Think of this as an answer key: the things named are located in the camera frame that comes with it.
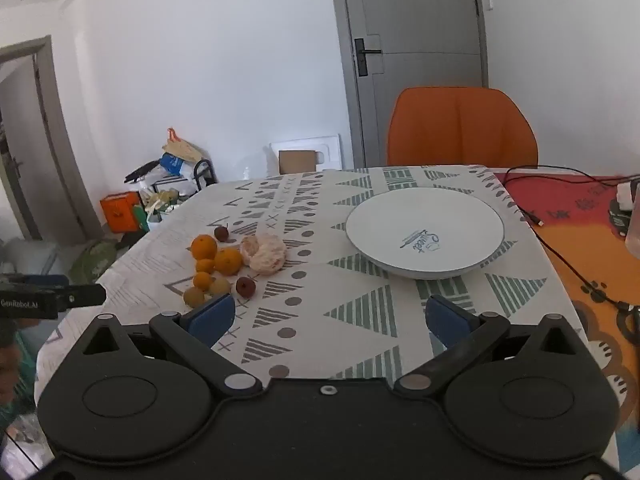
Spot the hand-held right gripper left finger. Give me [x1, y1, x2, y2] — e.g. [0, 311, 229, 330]
[80, 292, 263, 401]

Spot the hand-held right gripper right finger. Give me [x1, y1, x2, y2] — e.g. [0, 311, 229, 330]
[392, 294, 583, 401]

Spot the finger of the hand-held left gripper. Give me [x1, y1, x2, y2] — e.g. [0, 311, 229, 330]
[59, 284, 107, 312]

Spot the large orange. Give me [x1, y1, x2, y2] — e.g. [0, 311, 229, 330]
[191, 234, 219, 260]
[214, 247, 244, 276]

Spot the white round plate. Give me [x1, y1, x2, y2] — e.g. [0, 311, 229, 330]
[346, 187, 506, 281]

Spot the green patterned bag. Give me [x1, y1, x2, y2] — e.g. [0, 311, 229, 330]
[67, 240, 118, 283]

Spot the orange box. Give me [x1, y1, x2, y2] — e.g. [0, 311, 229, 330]
[100, 191, 143, 233]

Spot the black metal rack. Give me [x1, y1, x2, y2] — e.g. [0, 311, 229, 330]
[192, 159, 217, 192]

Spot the blue and white bag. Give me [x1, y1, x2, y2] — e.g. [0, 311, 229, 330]
[159, 154, 196, 177]

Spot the red and orange mat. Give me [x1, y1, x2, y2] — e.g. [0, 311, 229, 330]
[495, 172, 640, 476]

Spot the tan paper bag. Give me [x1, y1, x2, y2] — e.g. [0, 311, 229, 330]
[161, 127, 206, 163]

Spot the brown cardboard box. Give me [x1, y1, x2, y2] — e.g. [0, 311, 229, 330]
[278, 150, 317, 175]

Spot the black device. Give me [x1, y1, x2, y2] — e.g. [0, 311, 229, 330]
[620, 304, 640, 347]

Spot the orange chair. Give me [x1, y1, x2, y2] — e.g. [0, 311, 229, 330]
[386, 87, 539, 169]

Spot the white foam board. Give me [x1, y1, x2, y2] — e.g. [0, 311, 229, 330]
[270, 134, 342, 171]

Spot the white charger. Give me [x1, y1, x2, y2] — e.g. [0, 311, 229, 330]
[616, 182, 640, 211]

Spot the grey door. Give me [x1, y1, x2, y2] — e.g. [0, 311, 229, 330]
[328, 0, 488, 168]

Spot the black cable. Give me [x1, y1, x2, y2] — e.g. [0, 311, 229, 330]
[501, 166, 640, 311]

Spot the black door handle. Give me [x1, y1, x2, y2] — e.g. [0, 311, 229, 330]
[354, 38, 382, 78]

